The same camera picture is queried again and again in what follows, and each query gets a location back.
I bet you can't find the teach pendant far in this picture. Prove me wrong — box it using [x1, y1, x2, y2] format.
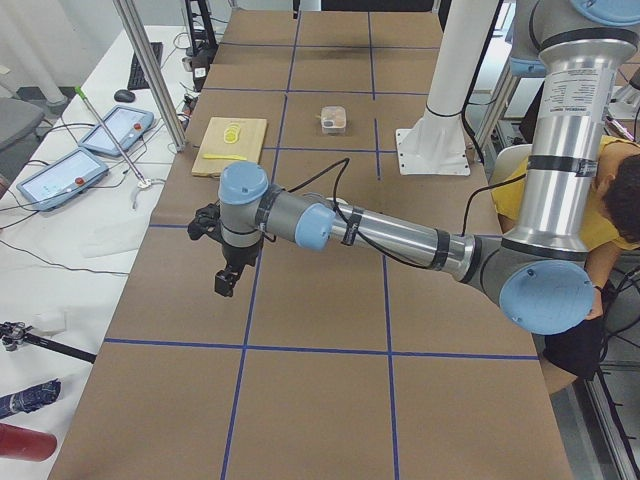
[78, 105, 155, 157]

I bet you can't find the person in yellow shirt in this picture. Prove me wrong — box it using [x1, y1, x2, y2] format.
[491, 135, 640, 381]

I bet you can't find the red bottle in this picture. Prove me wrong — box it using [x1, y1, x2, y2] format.
[1, 424, 58, 462]

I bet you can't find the black computer mouse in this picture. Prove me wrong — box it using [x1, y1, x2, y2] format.
[113, 89, 136, 103]

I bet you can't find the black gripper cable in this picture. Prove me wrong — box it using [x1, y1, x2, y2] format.
[259, 157, 441, 269]

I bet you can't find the wooden cutting board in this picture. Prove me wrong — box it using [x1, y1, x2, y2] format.
[191, 117, 268, 177]

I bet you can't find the black keyboard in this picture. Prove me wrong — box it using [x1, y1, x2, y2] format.
[127, 41, 165, 92]

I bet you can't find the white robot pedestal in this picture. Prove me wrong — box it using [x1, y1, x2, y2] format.
[396, 0, 501, 176]

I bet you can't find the clear plastic egg box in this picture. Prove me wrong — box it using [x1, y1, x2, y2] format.
[320, 105, 347, 135]

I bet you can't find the yellow plastic knife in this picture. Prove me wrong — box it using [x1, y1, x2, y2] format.
[202, 153, 248, 161]

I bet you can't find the teach pendant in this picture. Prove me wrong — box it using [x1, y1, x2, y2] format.
[78, 105, 155, 157]
[17, 147, 109, 212]

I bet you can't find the folded dark umbrella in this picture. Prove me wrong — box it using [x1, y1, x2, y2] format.
[0, 379, 61, 419]

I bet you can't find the aluminium frame post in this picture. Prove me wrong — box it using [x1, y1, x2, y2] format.
[113, 0, 186, 152]

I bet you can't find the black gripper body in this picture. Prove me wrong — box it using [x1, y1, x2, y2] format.
[222, 242, 263, 273]

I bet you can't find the teach pendant near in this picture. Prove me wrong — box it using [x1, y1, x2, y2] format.
[17, 147, 109, 212]

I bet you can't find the black tripod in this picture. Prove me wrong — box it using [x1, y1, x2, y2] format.
[1, 322, 96, 364]

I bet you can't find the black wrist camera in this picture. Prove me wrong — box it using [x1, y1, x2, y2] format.
[187, 203, 221, 242]

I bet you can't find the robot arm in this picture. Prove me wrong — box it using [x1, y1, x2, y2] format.
[210, 10, 505, 342]

